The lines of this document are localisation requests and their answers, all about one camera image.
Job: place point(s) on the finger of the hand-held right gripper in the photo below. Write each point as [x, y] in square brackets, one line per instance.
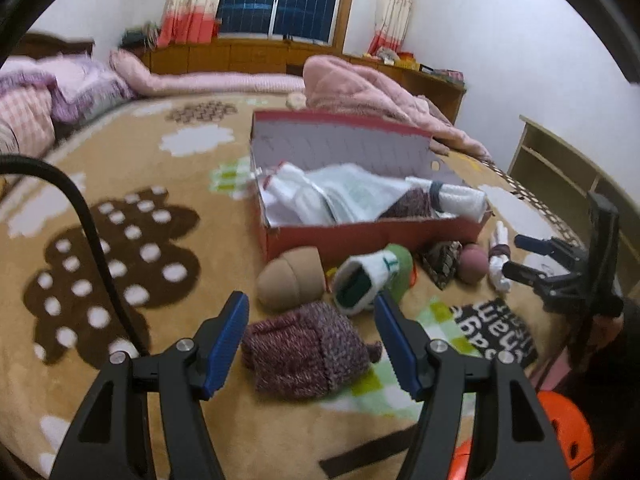
[535, 245]
[522, 272]

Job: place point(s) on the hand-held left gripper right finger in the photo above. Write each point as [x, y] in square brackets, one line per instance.
[395, 345]

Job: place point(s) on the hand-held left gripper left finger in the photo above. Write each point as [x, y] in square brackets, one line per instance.
[227, 345]

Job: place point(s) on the white waffle sock maroon cuff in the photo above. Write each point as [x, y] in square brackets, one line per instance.
[500, 267]

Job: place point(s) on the mauve sock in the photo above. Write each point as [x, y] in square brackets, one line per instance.
[472, 262]

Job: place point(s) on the maroon knit sock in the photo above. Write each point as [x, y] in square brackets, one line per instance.
[410, 205]
[300, 355]

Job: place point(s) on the white and green sock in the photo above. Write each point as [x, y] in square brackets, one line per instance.
[372, 275]

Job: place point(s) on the dark patterned sock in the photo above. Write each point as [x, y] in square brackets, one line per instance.
[442, 260]

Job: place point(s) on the tan sock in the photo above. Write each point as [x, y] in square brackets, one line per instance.
[290, 280]

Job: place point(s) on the red cardboard box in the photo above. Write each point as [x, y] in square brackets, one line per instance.
[350, 237]

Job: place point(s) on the white knit glove red trim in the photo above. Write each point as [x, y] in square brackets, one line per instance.
[362, 190]

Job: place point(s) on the white sock red trim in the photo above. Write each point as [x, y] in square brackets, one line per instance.
[292, 195]

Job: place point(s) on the person's right forearm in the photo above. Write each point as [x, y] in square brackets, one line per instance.
[617, 400]

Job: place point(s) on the person's right hand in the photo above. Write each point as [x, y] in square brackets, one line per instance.
[607, 335]

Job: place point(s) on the wooden shelf unit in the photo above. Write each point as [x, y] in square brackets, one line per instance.
[575, 175]

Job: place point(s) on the orange plastic ball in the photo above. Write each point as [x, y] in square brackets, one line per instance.
[565, 425]

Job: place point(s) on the colourful stack of books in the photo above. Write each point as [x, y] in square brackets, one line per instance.
[445, 76]

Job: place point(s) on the pink fleece blanket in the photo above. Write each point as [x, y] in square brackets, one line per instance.
[380, 95]

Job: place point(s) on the tan printed bed blanket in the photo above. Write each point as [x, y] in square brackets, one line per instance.
[125, 150]

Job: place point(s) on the small items on cabinet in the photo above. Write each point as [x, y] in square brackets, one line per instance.
[395, 57]

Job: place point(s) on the floral curtain with orange hem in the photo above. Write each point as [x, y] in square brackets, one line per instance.
[395, 7]
[192, 2]

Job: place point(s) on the wooden window cabinet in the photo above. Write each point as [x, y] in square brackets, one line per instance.
[240, 55]

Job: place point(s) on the pile of dark clothes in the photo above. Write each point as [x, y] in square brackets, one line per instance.
[137, 36]

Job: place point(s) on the wooden headboard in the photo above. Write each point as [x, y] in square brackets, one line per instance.
[50, 44]

